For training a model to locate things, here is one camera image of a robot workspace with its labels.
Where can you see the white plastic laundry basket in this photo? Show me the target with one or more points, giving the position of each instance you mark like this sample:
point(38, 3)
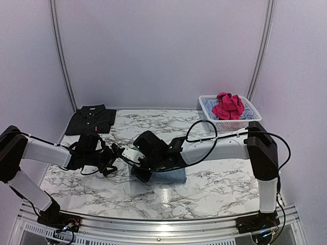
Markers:
point(228, 125)

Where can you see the grey denim jeans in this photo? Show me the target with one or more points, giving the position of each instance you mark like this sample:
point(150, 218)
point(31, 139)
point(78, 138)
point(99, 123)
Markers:
point(175, 176)

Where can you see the red garment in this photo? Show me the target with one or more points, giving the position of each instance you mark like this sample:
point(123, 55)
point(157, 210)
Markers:
point(229, 107)

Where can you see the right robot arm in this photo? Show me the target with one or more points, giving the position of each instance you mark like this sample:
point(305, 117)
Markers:
point(252, 143)

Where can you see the aluminium front rail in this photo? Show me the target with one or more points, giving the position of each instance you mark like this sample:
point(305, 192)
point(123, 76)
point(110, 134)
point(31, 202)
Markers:
point(107, 230)

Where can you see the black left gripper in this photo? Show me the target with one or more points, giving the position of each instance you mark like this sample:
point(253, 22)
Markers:
point(112, 157)

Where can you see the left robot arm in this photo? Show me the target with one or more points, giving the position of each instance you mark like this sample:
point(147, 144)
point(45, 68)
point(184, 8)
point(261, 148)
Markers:
point(16, 146)

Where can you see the black pinstriped shirt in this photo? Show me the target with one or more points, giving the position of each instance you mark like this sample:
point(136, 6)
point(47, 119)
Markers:
point(96, 119)

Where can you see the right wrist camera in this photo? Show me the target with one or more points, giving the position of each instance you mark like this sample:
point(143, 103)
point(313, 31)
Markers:
point(133, 155)

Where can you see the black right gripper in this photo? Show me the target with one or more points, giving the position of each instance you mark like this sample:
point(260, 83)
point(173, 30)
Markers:
point(144, 177)

